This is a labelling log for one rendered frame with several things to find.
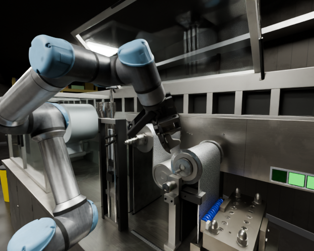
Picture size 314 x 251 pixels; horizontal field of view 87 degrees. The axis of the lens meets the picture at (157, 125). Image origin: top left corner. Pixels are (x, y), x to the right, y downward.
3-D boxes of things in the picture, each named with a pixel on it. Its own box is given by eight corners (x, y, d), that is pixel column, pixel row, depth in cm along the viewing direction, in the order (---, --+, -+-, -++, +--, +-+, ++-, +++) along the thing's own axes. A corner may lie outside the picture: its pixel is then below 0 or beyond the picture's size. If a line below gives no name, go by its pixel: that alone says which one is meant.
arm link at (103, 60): (72, 54, 42) (103, 45, 37) (106, 63, 52) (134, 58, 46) (74, 85, 43) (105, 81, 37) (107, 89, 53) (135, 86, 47)
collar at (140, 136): (129, 146, 82) (129, 133, 82) (138, 144, 87) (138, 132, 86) (139, 148, 78) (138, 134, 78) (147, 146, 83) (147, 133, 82)
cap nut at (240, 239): (235, 243, 57) (235, 230, 57) (237, 236, 60) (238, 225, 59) (246, 248, 55) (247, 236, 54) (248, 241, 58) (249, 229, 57)
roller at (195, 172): (172, 176, 73) (173, 151, 72) (199, 162, 93) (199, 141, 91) (197, 184, 65) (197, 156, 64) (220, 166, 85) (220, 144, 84)
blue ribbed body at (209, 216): (200, 225, 69) (200, 217, 68) (218, 202, 85) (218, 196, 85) (208, 229, 66) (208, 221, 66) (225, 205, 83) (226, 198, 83)
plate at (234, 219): (202, 246, 63) (203, 231, 62) (232, 200, 94) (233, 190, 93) (249, 273, 53) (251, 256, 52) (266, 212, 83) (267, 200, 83)
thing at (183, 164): (194, 170, 64) (183, 180, 68) (197, 169, 66) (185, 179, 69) (182, 155, 67) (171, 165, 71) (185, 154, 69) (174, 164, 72)
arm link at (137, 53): (123, 41, 42) (152, 33, 38) (140, 79, 49) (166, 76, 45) (106, 55, 38) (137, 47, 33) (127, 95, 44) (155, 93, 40)
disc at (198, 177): (170, 179, 74) (170, 146, 73) (171, 178, 75) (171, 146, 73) (201, 188, 65) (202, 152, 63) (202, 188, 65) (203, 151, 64)
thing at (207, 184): (197, 223, 68) (198, 180, 66) (217, 199, 86) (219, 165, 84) (198, 224, 68) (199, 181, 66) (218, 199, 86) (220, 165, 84)
